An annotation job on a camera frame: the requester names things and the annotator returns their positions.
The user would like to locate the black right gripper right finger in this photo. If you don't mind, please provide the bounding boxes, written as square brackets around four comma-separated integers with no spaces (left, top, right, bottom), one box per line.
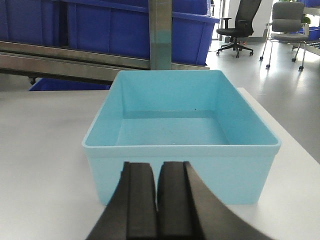
[157,161,269,240]

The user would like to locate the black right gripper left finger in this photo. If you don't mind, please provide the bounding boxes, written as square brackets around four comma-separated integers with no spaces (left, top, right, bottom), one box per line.
[86,162,158,240]

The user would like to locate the light blue plastic box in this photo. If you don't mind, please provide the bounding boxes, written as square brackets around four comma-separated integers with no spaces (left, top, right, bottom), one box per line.
[82,70,281,205]

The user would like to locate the large blue storage bin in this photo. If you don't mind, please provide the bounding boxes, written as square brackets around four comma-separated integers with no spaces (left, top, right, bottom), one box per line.
[0,0,218,65]

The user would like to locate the black office chair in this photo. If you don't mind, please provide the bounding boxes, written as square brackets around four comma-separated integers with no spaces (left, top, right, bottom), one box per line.
[216,0,262,58]

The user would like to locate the grey office chair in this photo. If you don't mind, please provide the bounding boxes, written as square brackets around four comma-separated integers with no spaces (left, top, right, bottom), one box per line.
[259,1,309,61]

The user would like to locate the metal shelf frame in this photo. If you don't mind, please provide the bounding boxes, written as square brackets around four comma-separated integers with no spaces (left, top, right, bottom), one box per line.
[0,0,208,85]

